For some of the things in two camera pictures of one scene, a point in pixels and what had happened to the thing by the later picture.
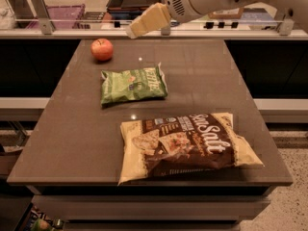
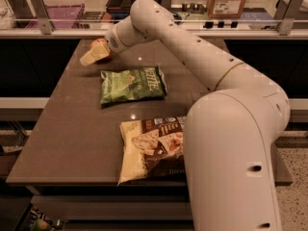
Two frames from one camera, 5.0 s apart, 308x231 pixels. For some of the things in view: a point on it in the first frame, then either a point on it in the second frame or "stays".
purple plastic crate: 62,16 stays
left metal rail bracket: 41,12 stays
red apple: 101,49 stays
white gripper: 183,1 → 112,40
